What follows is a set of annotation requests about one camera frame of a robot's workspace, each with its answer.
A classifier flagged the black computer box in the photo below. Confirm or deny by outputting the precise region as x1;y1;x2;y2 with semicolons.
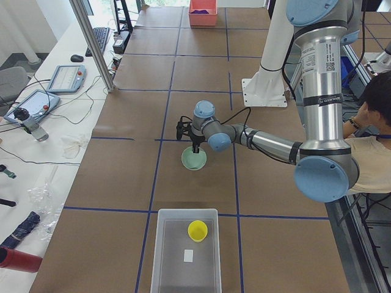
112;31;131;54

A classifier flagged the person in beige shirt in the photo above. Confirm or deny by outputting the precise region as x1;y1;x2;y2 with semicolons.
343;71;390;195

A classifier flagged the purple cloth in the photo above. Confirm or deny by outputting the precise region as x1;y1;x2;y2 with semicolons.
190;9;210;14

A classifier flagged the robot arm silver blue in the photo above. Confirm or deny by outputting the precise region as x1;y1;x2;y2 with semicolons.
177;1;362;203

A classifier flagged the yellow plastic cup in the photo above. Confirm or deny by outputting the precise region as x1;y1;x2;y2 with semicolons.
188;220;208;243

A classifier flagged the teach pendant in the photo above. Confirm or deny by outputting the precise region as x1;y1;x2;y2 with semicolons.
4;89;60;123
46;65;86;94

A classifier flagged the mint green bowl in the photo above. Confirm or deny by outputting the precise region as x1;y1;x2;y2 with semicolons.
181;146;207;171

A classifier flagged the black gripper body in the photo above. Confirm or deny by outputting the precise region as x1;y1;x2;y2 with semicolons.
179;115;205;145

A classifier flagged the translucent white plastic bin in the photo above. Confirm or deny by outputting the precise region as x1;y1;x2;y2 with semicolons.
150;209;222;292

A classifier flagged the red bottle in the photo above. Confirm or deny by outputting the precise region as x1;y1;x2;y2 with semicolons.
1;247;43;273

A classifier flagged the crumpled clear plastic wrap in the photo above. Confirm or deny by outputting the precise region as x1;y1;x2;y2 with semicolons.
27;180;64;242

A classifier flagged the black keyboard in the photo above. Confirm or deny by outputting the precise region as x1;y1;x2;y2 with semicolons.
92;27;111;54

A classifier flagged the teach pendant far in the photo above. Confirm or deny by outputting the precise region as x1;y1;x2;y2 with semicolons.
46;65;86;94

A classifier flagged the white label in bin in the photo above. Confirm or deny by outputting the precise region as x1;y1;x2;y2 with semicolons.
183;249;194;263

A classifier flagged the white crumpled tissue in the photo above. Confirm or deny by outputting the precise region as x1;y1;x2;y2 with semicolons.
61;134;89;159

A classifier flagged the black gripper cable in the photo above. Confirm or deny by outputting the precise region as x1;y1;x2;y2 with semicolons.
219;106;294;162

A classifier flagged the clear water bottle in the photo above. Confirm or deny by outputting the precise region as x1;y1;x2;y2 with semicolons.
13;107;49;142

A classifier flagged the teach pendant near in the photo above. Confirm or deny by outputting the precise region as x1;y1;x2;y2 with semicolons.
4;89;60;123

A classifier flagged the folded blue umbrella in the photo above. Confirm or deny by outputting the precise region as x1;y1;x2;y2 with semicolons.
1;211;40;249

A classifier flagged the white pedestal column base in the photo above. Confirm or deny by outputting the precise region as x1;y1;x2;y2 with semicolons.
242;0;294;107

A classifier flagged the aluminium frame post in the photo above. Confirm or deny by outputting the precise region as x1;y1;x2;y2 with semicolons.
69;0;115;93

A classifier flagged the black computer mouse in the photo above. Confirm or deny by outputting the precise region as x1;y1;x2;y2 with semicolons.
70;54;84;62

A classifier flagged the pink plastic bin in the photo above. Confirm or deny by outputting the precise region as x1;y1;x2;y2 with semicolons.
188;0;217;26

